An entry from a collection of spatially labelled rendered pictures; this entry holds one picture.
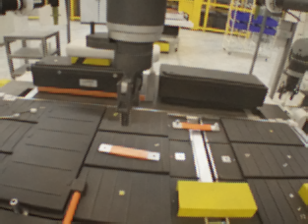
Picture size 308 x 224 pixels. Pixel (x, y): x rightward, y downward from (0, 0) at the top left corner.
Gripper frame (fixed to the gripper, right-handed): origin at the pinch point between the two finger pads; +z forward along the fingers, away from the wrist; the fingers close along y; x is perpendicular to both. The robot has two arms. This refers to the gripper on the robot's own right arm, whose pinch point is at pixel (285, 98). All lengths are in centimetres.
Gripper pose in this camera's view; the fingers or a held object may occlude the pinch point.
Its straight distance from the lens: 148.7
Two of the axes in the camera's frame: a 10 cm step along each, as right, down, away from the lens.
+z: -0.9, 8.6, 4.9
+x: -0.7, -5.0, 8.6
